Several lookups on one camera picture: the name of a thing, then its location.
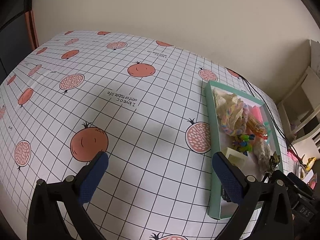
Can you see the patterned grid tablecloth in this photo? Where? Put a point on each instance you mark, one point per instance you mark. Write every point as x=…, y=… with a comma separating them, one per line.
x=136, y=93

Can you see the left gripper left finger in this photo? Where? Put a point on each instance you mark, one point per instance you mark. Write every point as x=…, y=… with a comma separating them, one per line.
x=45, y=220

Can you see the pink white knitted mat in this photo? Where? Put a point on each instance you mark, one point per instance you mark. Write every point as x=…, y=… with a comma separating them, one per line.
x=292, y=155

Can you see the cotton swab packet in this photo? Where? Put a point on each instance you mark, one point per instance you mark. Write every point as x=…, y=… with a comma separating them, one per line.
x=262, y=152

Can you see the wafer biscuit packet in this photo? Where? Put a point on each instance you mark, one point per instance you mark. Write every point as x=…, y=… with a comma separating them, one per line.
x=257, y=127

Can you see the cream plastic hair claw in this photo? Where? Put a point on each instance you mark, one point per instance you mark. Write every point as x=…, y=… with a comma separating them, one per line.
x=235, y=158

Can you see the black toy car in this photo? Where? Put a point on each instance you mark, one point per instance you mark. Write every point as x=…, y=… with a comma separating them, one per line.
x=225, y=195

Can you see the teal shallow cardboard tray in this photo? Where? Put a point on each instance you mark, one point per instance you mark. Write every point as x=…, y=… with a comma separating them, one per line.
x=218, y=208

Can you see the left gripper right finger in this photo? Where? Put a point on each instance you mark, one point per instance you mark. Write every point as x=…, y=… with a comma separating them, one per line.
x=275, y=220

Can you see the white wooden shelf unit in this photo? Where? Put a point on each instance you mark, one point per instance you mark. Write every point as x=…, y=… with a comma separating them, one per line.
x=299, y=109

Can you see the colourful small bead clips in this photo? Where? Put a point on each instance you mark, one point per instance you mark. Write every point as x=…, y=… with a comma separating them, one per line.
x=243, y=143

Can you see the pink hair roller clip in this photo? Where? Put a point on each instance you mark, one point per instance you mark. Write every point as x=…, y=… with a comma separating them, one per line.
x=255, y=111

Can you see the cream lace scrunchie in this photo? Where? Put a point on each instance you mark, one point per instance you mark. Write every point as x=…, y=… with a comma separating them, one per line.
x=232, y=112

